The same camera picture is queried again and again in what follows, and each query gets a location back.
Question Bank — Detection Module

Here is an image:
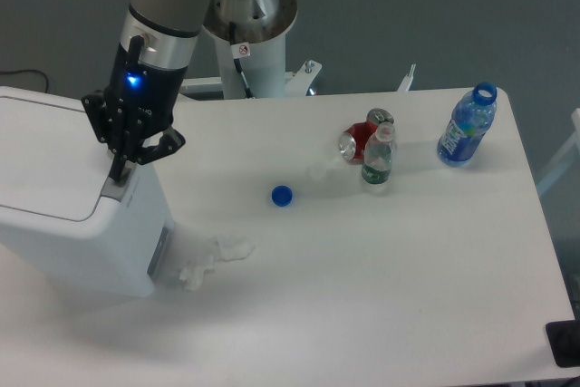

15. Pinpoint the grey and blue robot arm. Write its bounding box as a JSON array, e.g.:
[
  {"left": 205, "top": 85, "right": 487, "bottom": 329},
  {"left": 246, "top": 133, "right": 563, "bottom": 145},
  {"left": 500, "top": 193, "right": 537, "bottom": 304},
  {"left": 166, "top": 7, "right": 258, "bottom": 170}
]
[{"left": 82, "top": 0, "right": 298, "bottom": 183}]

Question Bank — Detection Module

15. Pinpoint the black device at table edge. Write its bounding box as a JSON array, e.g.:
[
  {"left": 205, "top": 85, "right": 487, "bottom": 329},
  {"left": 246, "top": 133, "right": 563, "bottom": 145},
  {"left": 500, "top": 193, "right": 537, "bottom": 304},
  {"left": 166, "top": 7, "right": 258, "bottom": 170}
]
[{"left": 545, "top": 320, "right": 579, "bottom": 368}]

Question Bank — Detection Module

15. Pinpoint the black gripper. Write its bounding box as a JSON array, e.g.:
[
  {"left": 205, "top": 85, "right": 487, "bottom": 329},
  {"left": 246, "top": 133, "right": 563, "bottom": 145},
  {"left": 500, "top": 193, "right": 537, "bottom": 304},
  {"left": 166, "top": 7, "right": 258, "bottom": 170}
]
[{"left": 81, "top": 44, "right": 187, "bottom": 184}]

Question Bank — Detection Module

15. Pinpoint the white push-top trash can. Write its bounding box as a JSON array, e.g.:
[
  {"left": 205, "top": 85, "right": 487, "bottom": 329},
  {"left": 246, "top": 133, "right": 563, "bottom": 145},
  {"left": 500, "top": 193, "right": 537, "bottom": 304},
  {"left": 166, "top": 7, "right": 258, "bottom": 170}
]
[{"left": 1, "top": 86, "right": 174, "bottom": 297}]

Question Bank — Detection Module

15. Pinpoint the black cable on floor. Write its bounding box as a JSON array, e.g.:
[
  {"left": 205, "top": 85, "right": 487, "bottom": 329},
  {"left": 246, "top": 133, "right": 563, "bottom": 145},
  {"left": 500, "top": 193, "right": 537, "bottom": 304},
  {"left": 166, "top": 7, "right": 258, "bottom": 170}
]
[{"left": 0, "top": 69, "right": 50, "bottom": 91}]

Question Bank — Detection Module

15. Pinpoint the small clear green-label bottle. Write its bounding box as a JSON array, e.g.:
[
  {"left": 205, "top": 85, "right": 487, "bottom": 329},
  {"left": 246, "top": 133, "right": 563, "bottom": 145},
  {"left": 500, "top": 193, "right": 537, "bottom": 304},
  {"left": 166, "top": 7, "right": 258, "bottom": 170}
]
[{"left": 362, "top": 121, "right": 397, "bottom": 185}]

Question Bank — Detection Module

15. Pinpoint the crushed red soda can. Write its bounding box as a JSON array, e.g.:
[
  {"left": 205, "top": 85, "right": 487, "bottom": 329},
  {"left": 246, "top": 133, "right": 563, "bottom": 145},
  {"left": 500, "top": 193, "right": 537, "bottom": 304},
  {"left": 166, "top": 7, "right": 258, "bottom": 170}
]
[{"left": 338, "top": 108, "right": 394, "bottom": 164}]

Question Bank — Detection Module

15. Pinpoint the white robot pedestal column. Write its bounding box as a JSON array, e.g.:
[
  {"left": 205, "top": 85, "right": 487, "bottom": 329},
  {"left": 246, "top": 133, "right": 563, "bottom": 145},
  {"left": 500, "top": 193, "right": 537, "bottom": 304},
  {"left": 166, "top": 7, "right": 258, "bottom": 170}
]
[{"left": 203, "top": 0, "right": 297, "bottom": 100}]

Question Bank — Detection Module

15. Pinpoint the white furniture at right edge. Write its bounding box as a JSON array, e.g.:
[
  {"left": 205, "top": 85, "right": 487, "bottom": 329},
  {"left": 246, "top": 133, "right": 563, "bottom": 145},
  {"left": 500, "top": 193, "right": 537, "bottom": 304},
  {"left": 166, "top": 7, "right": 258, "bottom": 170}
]
[{"left": 536, "top": 109, "right": 579, "bottom": 198}]

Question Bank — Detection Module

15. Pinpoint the crumpled white tissue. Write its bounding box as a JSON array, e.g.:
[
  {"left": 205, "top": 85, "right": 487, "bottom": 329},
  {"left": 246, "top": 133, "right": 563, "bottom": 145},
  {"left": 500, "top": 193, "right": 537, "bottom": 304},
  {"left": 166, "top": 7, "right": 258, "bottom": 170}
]
[{"left": 178, "top": 235, "right": 256, "bottom": 292}]

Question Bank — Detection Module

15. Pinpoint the blue bottle cap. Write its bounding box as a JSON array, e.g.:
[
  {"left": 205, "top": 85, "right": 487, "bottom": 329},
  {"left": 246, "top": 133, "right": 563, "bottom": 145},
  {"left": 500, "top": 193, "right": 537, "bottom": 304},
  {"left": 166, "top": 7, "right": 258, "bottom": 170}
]
[{"left": 270, "top": 185, "right": 294, "bottom": 208}]

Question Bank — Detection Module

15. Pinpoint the blue plastic drink bottle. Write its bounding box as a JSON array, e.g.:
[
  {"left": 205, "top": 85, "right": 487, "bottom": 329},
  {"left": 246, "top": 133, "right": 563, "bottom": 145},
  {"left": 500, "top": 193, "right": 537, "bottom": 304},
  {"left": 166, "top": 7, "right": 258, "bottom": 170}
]
[{"left": 437, "top": 82, "right": 498, "bottom": 167}]

